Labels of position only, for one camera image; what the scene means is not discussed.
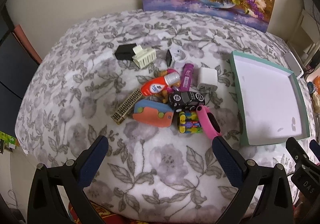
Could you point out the orange white bottle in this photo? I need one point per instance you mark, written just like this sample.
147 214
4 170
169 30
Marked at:
159 84

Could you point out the pink brown small toy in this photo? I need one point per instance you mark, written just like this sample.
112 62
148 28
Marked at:
164 95

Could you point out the white round smartwatch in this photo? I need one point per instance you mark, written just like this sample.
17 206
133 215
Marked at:
175 58

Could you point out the black toy car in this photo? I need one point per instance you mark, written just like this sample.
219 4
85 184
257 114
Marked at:
185 101

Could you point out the purple lighter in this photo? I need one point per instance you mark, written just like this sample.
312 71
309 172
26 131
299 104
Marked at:
186 77

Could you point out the teal white box lid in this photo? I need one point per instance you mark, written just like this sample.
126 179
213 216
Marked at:
270 101

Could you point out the gold patterned lighter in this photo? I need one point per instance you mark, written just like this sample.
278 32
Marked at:
126 106

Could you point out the white wall charger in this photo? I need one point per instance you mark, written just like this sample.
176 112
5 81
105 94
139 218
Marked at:
207 80

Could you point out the red patterned mat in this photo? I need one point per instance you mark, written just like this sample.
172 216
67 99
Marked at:
106 215

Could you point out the black rectangular box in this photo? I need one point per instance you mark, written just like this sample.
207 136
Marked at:
125 52

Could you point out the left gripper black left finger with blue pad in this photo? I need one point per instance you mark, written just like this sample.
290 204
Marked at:
45 204

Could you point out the cream building model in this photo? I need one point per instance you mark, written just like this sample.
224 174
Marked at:
143 56

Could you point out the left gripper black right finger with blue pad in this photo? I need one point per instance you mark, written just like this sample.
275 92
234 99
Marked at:
275 202

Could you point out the colourful fidget cube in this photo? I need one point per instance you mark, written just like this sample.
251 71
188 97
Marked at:
188 123

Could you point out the pink fitness band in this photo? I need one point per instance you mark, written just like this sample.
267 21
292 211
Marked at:
208 122

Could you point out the dark cabinet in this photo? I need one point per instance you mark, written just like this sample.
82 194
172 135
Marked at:
17 69

